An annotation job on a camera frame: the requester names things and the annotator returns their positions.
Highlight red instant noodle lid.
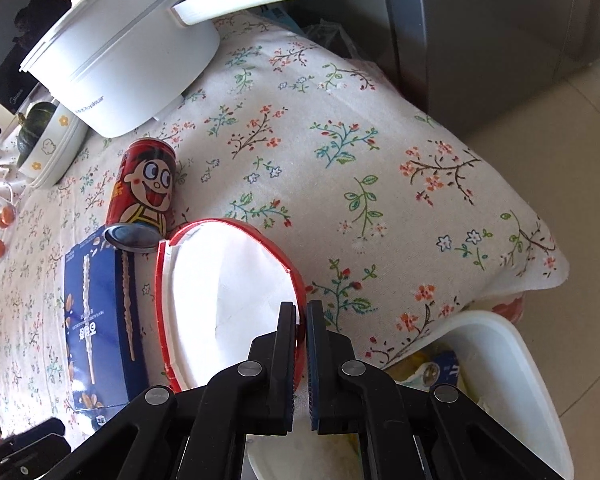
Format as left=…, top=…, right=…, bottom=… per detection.
left=155, top=218, right=306, bottom=392

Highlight blue biscuit stick box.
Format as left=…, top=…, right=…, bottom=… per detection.
left=64, top=226, right=148, bottom=426

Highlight white trash bin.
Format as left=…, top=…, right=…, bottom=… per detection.
left=246, top=310, right=574, bottom=479

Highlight floral tablecloth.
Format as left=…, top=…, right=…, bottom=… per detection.
left=0, top=13, right=569, bottom=444

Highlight red cartoon milk can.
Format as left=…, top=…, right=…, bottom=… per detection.
left=104, top=138, right=176, bottom=252

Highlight white stacked plates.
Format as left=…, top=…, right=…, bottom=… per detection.
left=27, top=119, right=88, bottom=190

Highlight white bowl with flowers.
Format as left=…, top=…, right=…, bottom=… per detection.
left=19, top=102, right=88, bottom=188

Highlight dark green pumpkin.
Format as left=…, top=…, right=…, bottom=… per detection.
left=17, top=102, right=57, bottom=168

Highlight white electric cooking pot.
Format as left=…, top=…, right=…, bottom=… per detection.
left=20, top=0, right=286, bottom=138

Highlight dark grey refrigerator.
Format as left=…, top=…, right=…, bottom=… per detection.
left=279, top=0, right=600, bottom=137

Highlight black microwave oven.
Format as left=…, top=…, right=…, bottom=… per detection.
left=0, top=0, right=96, bottom=116

